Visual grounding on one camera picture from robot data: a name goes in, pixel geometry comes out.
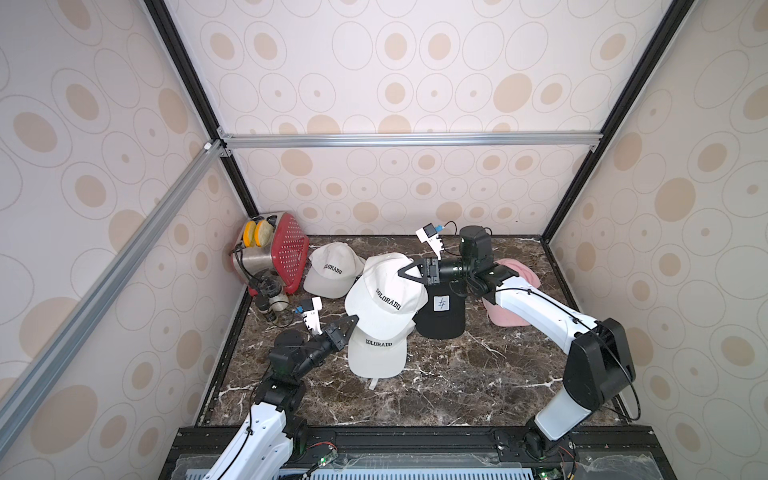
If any metal rack container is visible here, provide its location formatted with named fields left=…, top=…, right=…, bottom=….
left=230, top=213, right=279, bottom=283

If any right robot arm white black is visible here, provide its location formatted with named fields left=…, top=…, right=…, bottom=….
left=398, top=224, right=636, bottom=460

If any yellow sponge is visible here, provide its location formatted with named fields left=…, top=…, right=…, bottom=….
left=242, top=219, right=275, bottom=248

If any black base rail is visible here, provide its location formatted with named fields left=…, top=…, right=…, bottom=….
left=158, top=423, right=678, bottom=480

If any pink LA cap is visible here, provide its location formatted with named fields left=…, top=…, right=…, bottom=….
left=482, top=258, right=542, bottom=328

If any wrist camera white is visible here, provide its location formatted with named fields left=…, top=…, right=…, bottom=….
left=296, top=296, right=322, bottom=335
left=416, top=223, right=444, bottom=260

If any small dark bottle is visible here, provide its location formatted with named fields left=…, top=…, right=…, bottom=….
left=253, top=295, right=277, bottom=322

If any black frame post right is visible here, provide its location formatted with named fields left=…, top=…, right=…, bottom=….
left=541, top=0, right=695, bottom=245

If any aluminium rail left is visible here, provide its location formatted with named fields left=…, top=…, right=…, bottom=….
left=1, top=139, right=224, bottom=455

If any horizontal aluminium rail back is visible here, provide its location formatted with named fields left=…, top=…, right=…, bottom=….
left=215, top=131, right=603, bottom=151

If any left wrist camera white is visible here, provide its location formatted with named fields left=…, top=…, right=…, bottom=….
left=296, top=296, right=322, bottom=335

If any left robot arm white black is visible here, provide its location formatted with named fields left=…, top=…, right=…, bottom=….
left=205, top=315, right=358, bottom=479

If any black cap with white label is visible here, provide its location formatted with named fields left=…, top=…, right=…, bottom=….
left=413, top=284, right=466, bottom=340

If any white cap back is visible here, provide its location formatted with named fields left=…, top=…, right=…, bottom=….
left=303, top=242, right=364, bottom=299

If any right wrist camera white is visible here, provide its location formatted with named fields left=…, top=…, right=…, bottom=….
left=416, top=223, right=444, bottom=260

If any black frame post left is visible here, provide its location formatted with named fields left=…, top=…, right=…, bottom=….
left=142, top=0, right=259, bottom=217

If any black frame post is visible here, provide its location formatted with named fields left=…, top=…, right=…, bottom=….
left=142, top=0, right=259, bottom=217
left=541, top=0, right=695, bottom=245

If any white colorado cap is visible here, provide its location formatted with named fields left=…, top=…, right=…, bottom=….
left=344, top=253, right=428, bottom=340
left=348, top=322, right=415, bottom=390

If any white Colorado cap front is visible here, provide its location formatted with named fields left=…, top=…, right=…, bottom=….
left=348, top=322, right=415, bottom=390

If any clear bottle black cap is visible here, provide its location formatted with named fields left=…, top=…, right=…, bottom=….
left=254, top=270, right=290, bottom=312

